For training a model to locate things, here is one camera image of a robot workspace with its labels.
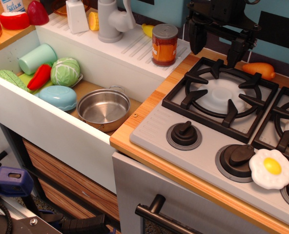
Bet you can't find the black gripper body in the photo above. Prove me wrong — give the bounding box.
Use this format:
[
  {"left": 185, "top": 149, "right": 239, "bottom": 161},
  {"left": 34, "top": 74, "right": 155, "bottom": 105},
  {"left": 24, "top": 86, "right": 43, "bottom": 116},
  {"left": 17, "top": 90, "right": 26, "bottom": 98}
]
[{"left": 187, "top": 0, "right": 261, "bottom": 38}]

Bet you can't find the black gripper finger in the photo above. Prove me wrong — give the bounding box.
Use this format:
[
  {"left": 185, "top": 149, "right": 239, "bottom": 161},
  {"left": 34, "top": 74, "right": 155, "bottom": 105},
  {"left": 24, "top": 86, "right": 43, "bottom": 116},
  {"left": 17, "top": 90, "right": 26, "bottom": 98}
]
[
  {"left": 227, "top": 30, "right": 257, "bottom": 68},
  {"left": 188, "top": 19, "right": 207, "bottom": 55}
]

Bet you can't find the orange toy food can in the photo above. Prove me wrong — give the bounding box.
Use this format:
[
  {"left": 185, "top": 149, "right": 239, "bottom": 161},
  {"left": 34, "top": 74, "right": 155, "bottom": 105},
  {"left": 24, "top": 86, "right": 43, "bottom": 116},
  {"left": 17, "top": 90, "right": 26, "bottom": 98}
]
[{"left": 152, "top": 24, "right": 178, "bottom": 67}]

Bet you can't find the stainless steel pot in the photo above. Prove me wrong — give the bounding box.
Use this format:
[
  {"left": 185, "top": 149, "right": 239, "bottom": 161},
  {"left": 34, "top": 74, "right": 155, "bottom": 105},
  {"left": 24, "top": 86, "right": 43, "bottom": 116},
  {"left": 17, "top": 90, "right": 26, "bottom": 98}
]
[{"left": 77, "top": 85, "right": 131, "bottom": 133}]

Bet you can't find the orange toy carrot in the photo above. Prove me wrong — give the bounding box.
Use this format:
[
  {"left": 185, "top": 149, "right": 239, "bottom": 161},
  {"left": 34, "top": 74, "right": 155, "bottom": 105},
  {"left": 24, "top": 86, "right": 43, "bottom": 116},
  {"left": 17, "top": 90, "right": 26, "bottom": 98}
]
[{"left": 242, "top": 62, "right": 276, "bottom": 80}]

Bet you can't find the yellow toy banana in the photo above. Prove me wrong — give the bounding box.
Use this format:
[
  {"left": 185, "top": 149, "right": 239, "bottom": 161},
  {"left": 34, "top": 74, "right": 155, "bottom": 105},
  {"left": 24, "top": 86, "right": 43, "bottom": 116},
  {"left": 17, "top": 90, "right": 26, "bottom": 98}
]
[{"left": 141, "top": 23, "right": 155, "bottom": 38}]

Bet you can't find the black left burner grate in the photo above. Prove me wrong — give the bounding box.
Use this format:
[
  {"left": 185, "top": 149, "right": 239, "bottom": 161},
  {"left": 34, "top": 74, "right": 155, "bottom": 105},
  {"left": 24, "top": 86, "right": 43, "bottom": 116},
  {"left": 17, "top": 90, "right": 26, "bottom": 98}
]
[{"left": 162, "top": 58, "right": 279, "bottom": 143}]

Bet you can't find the black burner grate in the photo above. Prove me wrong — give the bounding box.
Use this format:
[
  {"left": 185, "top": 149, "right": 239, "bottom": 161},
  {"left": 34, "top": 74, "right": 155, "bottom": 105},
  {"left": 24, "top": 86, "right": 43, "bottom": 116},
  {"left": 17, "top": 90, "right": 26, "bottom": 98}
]
[
  {"left": 252, "top": 87, "right": 289, "bottom": 160},
  {"left": 162, "top": 58, "right": 279, "bottom": 143}
]

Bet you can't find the grey toy faucet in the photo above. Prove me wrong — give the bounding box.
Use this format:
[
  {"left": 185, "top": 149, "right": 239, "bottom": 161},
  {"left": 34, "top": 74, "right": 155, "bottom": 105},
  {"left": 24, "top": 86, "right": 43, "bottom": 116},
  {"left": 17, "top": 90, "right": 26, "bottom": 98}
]
[{"left": 98, "top": 0, "right": 136, "bottom": 43}]

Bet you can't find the black right burner grate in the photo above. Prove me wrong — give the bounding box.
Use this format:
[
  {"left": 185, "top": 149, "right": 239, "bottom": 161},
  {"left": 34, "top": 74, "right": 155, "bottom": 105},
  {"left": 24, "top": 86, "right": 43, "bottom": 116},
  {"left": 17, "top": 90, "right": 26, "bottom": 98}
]
[{"left": 252, "top": 87, "right": 289, "bottom": 160}]

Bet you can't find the black left stove knob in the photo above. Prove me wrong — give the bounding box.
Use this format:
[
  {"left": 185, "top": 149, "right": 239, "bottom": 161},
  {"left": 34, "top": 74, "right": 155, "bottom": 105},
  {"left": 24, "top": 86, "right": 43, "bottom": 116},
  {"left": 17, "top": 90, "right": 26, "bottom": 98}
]
[{"left": 166, "top": 121, "right": 202, "bottom": 151}]

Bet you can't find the yellow toy corn piece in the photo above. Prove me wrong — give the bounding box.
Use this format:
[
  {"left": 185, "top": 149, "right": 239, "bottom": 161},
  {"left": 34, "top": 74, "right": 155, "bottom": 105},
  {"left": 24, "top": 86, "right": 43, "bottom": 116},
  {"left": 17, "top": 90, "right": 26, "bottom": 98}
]
[{"left": 88, "top": 12, "right": 99, "bottom": 31}]

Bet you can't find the black middle stove knob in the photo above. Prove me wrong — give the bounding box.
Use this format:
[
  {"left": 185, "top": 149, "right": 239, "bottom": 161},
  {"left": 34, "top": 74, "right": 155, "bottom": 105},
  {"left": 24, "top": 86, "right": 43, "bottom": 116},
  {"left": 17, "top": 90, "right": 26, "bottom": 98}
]
[{"left": 215, "top": 144, "right": 255, "bottom": 183}]

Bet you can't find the white soap dispenser bottle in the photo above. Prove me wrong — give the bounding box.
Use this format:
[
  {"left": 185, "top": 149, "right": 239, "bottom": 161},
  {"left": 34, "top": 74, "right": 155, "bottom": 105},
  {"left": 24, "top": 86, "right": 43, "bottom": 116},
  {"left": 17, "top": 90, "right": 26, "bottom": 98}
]
[{"left": 65, "top": 0, "right": 89, "bottom": 34}]

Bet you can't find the toy fried egg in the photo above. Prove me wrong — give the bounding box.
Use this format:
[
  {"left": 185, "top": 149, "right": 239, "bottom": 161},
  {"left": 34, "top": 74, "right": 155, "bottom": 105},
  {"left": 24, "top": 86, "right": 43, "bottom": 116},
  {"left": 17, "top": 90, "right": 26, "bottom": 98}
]
[{"left": 249, "top": 149, "right": 289, "bottom": 190}]

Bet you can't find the green toy cabbage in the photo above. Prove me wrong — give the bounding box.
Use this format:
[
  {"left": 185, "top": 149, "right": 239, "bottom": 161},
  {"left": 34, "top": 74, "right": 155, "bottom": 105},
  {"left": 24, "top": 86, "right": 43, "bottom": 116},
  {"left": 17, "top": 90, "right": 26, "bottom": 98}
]
[{"left": 51, "top": 57, "right": 81, "bottom": 87}]

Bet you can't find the orange transparent bowl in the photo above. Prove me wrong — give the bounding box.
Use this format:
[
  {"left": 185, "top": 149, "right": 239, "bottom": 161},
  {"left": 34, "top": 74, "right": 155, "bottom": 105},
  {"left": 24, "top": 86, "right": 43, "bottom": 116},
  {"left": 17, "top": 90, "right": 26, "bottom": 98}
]
[{"left": 51, "top": 0, "right": 91, "bottom": 16}]

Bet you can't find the light blue toy bowl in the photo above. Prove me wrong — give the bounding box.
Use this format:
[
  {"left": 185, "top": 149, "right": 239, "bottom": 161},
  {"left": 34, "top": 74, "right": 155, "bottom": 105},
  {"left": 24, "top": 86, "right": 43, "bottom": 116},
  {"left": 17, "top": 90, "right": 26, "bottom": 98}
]
[{"left": 37, "top": 85, "right": 77, "bottom": 111}]

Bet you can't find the mint green toy cup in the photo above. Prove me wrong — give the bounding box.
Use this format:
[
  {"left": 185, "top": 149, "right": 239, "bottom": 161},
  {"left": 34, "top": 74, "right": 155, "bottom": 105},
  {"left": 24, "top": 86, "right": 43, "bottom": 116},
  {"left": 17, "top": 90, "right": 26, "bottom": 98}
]
[{"left": 19, "top": 43, "right": 58, "bottom": 75}]

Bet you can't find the red toy pepper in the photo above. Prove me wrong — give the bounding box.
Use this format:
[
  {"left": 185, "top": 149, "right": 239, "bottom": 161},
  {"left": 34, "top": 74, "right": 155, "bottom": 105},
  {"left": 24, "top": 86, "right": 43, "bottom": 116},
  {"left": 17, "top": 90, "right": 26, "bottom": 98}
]
[{"left": 27, "top": 64, "right": 52, "bottom": 91}]

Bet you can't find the dark red toy strawberry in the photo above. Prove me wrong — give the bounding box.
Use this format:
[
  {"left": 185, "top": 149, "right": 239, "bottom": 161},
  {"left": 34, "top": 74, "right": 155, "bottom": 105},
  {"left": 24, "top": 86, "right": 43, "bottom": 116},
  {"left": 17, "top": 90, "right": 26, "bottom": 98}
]
[{"left": 27, "top": 0, "right": 49, "bottom": 25}]

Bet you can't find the light green toy plate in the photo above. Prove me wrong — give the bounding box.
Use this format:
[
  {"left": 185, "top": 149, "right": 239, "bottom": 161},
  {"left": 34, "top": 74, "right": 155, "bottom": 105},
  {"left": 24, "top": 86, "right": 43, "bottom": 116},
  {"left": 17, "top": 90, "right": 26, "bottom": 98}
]
[{"left": 19, "top": 73, "right": 53, "bottom": 95}]

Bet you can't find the red toy cheese wheel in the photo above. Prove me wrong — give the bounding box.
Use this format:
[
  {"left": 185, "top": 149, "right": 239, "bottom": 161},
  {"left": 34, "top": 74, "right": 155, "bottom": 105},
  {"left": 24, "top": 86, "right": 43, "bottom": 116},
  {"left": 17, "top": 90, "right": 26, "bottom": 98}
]
[{"left": 0, "top": 12, "right": 30, "bottom": 30}]

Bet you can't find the toy milk carton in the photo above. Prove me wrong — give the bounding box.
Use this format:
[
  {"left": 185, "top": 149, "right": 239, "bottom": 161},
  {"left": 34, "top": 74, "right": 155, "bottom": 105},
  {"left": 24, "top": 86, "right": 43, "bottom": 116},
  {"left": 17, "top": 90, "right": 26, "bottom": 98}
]
[{"left": 0, "top": 0, "right": 25, "bottom": 12}]

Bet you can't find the green toy leafy vegetable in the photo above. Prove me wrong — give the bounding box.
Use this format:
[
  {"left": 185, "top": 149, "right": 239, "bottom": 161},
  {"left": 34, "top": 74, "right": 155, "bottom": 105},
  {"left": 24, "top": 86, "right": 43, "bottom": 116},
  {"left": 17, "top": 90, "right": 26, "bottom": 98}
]
[{"left": 0, "top": 70, "right": 28, "bottom": 92}]

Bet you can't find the blue clamp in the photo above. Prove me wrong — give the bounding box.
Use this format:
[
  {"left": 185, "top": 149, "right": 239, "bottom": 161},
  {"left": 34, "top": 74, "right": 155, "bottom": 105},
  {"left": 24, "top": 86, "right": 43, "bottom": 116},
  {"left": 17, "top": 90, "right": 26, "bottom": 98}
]
[{"left": 0, "top": 166, "right": 34, "bottom": 197}]

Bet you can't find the black oven door handle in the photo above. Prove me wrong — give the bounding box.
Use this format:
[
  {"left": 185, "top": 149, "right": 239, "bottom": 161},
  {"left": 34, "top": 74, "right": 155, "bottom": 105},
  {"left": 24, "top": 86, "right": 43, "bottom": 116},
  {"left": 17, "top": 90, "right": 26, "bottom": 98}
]
[{"left": 135, "top": 194, "right": 201, "bottom": 234}]

